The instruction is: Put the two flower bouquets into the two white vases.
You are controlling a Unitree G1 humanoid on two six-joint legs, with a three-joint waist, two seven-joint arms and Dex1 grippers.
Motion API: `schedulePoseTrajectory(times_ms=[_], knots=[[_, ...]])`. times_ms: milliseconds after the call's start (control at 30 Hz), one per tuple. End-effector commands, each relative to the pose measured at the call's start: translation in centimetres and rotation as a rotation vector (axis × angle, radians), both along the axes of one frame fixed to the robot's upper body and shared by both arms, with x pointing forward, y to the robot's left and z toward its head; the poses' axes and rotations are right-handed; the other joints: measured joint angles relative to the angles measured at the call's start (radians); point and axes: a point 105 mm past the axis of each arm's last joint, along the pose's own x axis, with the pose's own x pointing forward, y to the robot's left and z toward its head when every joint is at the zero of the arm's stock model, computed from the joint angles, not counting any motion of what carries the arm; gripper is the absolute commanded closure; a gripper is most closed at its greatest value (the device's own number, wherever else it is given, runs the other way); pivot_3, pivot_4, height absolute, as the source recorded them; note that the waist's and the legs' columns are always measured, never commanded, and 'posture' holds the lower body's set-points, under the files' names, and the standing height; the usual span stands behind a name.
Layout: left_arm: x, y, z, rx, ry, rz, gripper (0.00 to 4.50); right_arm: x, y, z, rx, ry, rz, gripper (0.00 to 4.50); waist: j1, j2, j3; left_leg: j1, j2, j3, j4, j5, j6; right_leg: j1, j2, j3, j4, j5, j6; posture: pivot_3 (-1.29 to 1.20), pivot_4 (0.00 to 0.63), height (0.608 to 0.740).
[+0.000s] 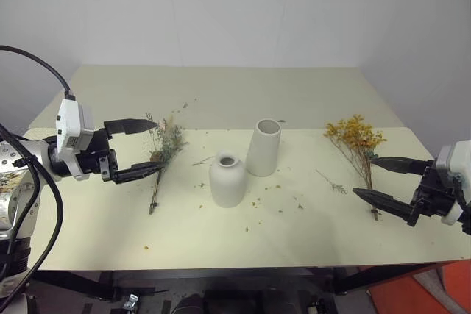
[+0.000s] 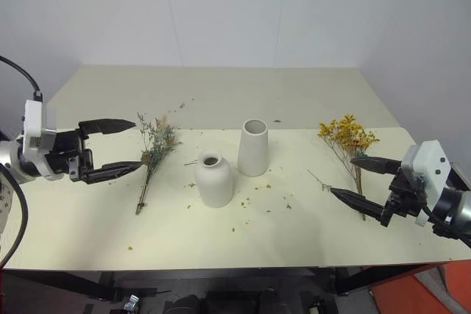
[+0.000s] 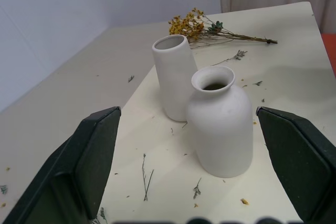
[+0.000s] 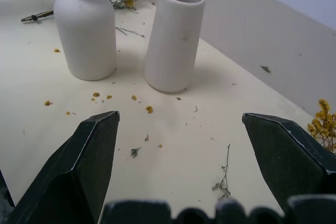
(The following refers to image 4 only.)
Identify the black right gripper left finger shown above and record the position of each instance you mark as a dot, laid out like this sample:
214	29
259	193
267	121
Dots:
78	166

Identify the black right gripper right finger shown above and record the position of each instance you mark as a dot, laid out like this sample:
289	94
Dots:
286	161

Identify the white narrow-neck bottle vase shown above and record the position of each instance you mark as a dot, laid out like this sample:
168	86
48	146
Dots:
85	28

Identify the white cylindrical vase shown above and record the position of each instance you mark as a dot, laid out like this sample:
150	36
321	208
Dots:
173	40

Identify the yellow dried flower bunch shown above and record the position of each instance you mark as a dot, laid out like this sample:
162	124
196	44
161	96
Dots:
324	127

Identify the small green dried sprig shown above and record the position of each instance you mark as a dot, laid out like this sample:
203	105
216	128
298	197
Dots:
135	152

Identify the dry grey twig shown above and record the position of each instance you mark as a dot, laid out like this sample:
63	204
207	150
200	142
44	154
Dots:
224	176

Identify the dark dried leaf scrap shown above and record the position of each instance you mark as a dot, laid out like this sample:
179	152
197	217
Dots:
265	68

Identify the thin dry stem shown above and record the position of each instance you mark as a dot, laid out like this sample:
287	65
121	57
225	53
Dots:
130	32

